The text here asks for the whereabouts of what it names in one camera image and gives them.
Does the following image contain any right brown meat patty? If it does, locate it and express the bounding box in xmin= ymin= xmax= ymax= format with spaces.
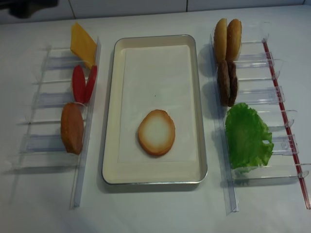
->
xmin=227 ymin=61 xmax=238 ymax=107

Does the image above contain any bun slice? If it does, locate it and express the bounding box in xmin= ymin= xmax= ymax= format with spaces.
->
xmin=138 ymin=109 xmax=175 ymax=156
xmin=61 ymin=102 xmax=84 ymax=155

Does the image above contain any cream metal tray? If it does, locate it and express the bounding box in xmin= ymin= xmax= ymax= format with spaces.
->
xmin=102 ymin=34 xmax=207 ymax=184

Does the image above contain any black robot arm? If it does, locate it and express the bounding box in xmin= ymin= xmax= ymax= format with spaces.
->
xmin=0 ymin=0 xmax=59 ymax=19

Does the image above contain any left red tomato slice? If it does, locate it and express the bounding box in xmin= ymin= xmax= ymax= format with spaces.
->
xmin=71 ymin=65 xmax=86 ymax=103

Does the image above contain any bun half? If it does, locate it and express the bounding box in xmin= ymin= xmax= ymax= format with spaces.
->
xmin=225 ymin=19 xmax=242 ymax=61
xmin=214 ymin=18 xmax=227 ymax=63

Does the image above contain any right red tomato slice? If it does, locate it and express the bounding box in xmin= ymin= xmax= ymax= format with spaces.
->
xmin=84 ymin=66 xmax=98 ymax=103

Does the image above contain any right clear acrylic rack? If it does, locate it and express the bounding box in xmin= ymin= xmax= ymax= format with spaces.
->
xmin=209 ymin=22 xmax=311 ymax=212

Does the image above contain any yellow cheese slice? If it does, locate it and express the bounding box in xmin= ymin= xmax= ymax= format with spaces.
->
xmin=70 ymin=22 xmax=97 ymax=69

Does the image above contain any green lettuce leaf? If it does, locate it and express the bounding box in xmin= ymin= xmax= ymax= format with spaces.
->
xmin=225 ymin=103 xmax=274 ymax=169

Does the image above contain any white paper tray liner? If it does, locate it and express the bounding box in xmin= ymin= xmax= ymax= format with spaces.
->
xmin=118 ymin=46 xmax=197 ymax=163

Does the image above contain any red tomato slice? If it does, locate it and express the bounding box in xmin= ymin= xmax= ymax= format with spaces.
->
xmin=71 ymin=65 xmax=86 ymax=103
xmin=84 ymin=66 xmax=98 ymax=103

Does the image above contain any right top bun half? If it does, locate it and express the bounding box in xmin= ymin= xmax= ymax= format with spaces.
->
xmin=225 ymin=19 xmax=242 ymax=61

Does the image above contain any left top bun half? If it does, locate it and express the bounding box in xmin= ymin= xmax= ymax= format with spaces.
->
xmin=214 ymin=18 xmax=227 ymax=63

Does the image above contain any left clear acrylic rack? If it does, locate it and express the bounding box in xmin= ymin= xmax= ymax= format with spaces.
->
xmin=8 ymin=47 xmax=95 ymax=209

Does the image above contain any clear acrylic rack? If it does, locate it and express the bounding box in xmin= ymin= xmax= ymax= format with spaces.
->
xmin=209 ymin=22 xmax=311 ymax=212
xmin=8 ymin=47 xmax=95 ymax=209

